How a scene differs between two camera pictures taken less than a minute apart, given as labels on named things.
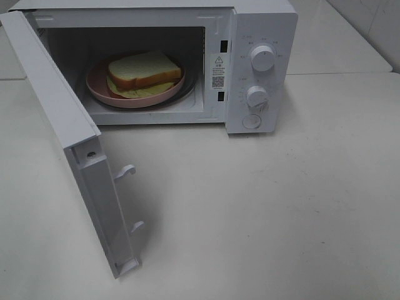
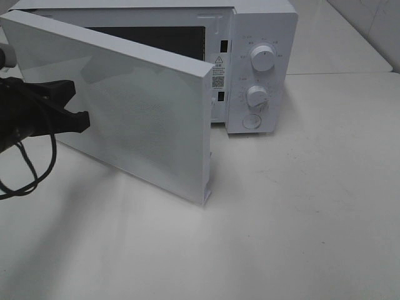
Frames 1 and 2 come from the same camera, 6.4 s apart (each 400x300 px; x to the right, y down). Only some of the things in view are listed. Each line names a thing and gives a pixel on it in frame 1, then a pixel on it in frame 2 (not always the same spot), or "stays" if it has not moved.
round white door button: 252,121 stays
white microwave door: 81,137 -> 150,110
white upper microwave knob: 262,58 stays
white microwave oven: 231,63 stays
